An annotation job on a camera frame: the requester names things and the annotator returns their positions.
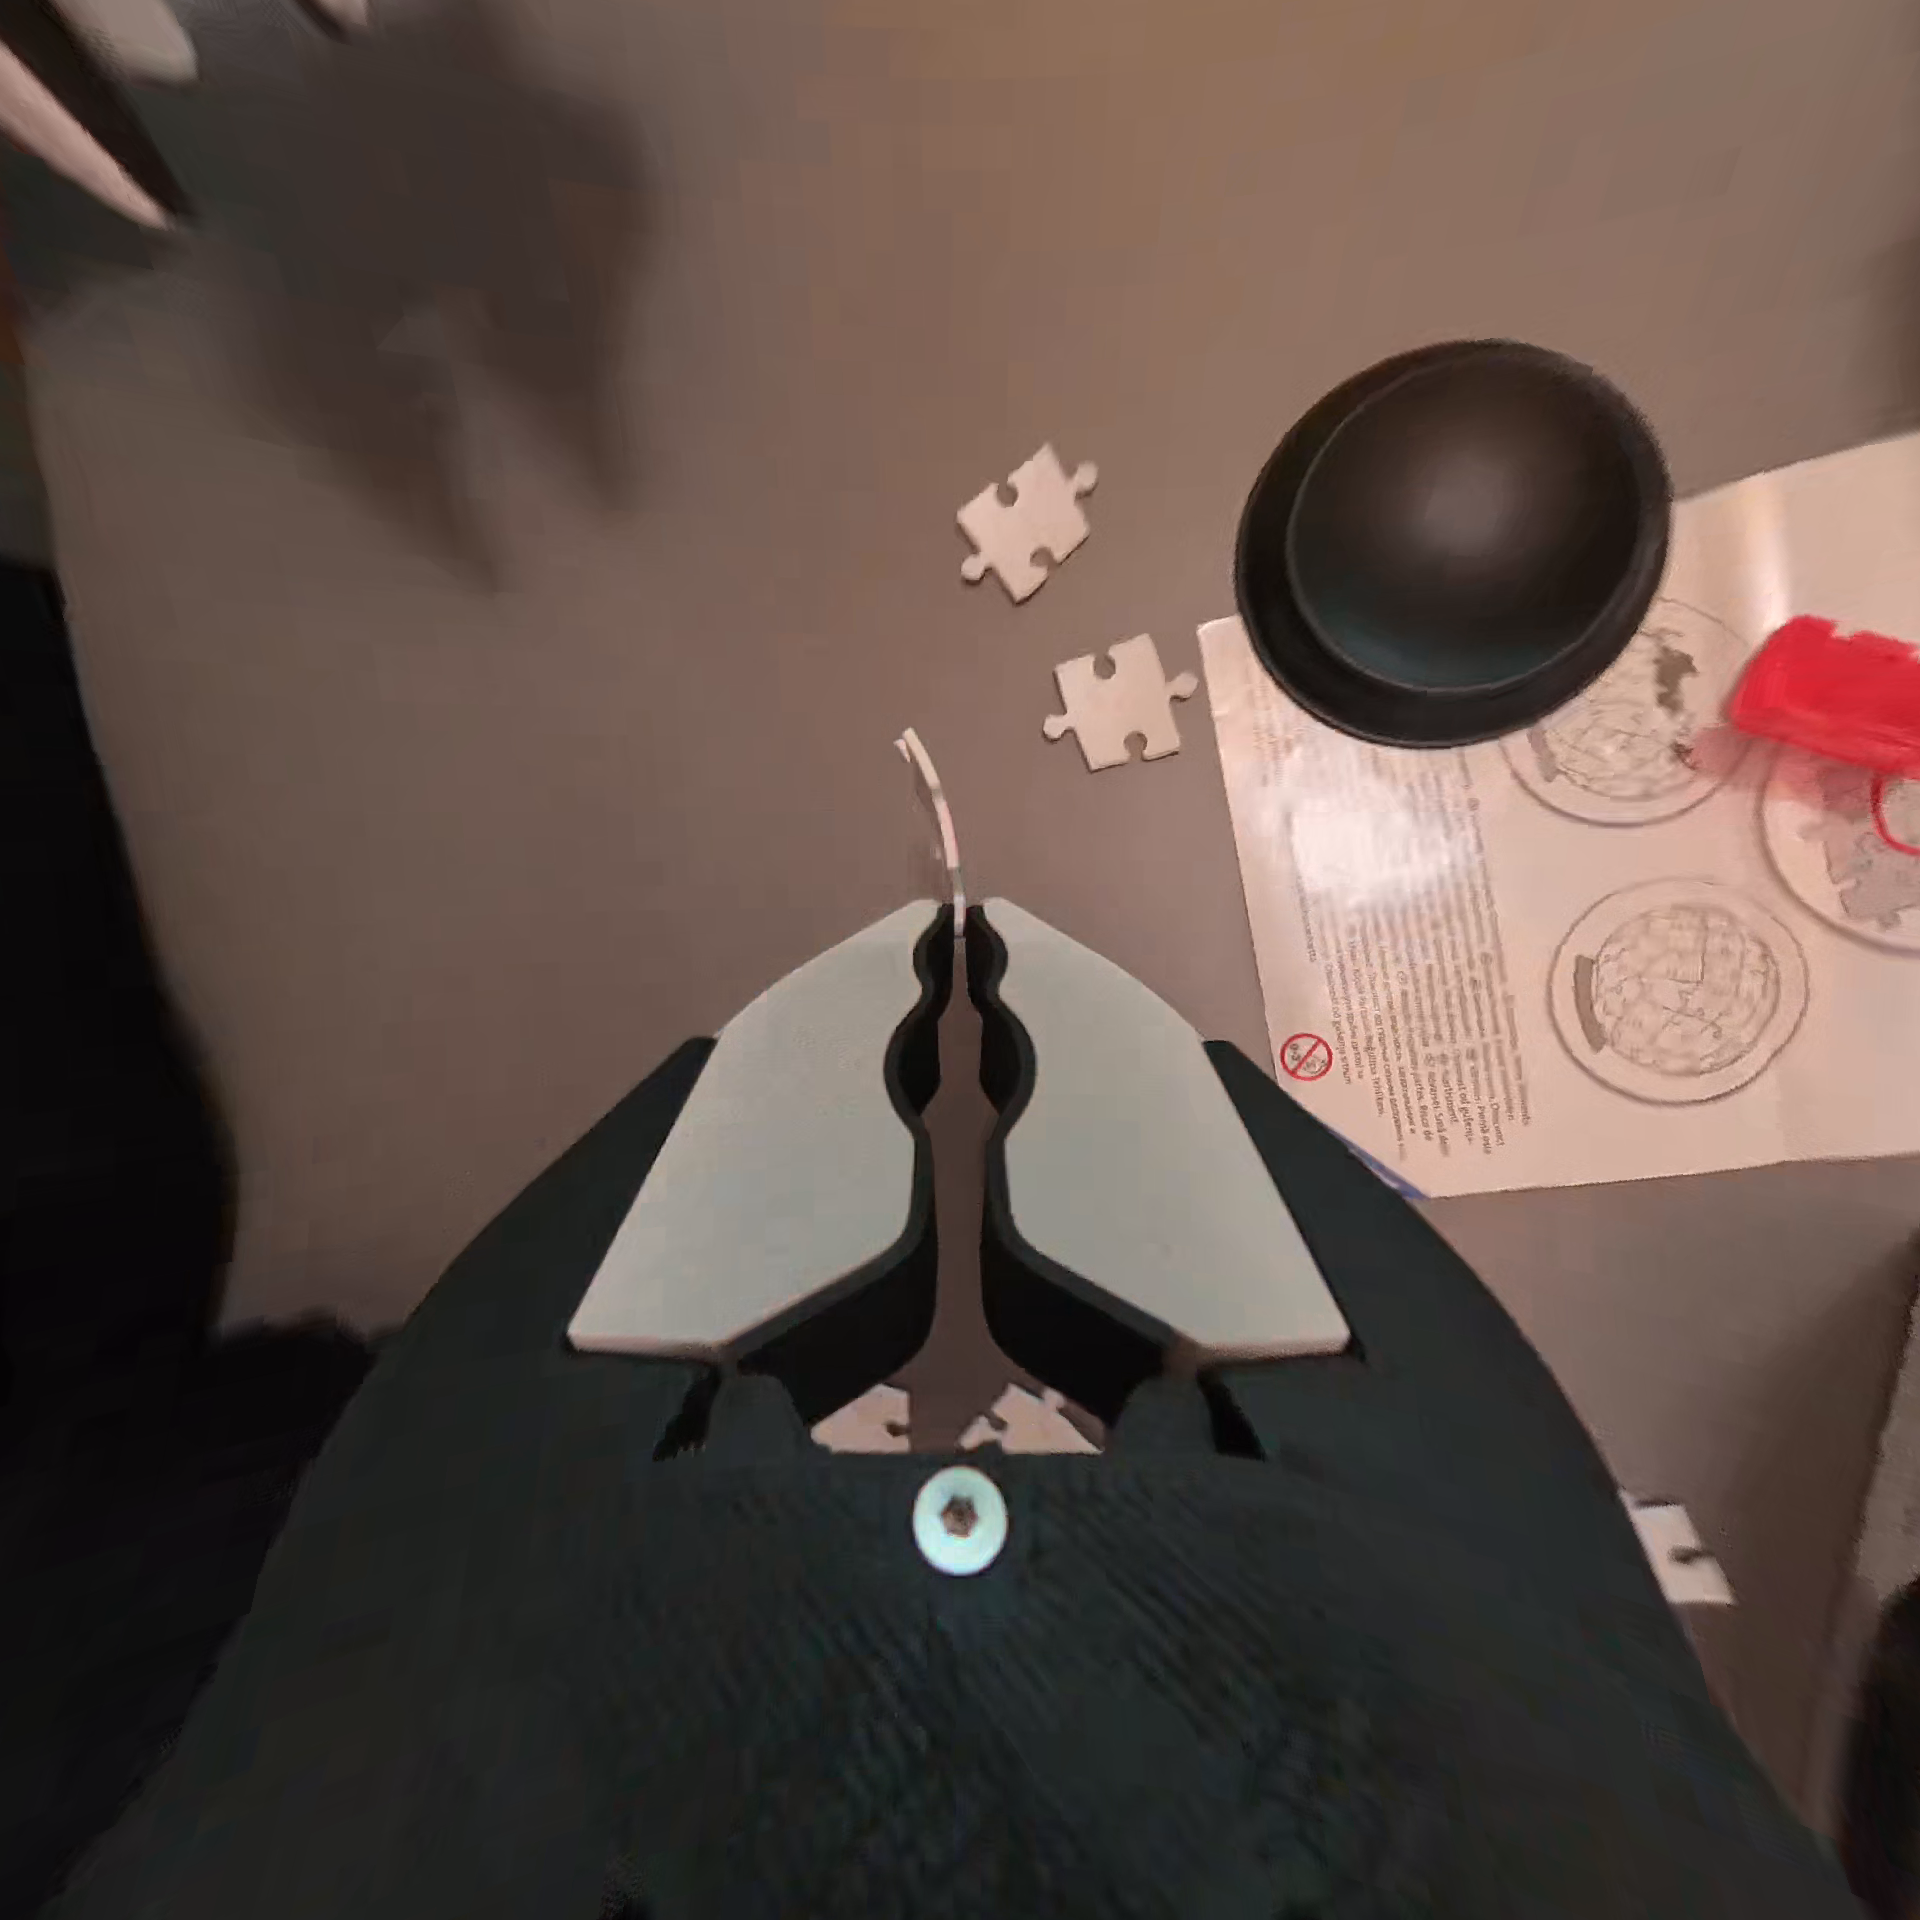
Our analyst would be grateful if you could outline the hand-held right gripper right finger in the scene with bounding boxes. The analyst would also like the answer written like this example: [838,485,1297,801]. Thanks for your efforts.
[969,894,1353,1420]

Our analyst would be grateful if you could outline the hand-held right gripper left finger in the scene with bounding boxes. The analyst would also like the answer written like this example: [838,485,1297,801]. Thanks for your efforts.
[564,894,961,1420]

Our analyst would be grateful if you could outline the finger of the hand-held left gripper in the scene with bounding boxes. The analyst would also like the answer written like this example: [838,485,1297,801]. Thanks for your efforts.
[88,0,203,80]
[0,0,196,234]

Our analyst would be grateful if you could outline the black round puzzle stand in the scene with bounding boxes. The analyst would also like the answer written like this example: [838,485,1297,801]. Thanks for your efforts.
[1232,338,1673,750]

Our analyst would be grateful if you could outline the white instruction leaflet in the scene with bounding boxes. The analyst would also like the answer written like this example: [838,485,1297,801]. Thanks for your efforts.
[1202,436,1920,1199]

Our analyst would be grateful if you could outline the red plastic tool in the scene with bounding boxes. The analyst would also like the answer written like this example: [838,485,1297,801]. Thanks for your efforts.
[1726,614,1920,783]

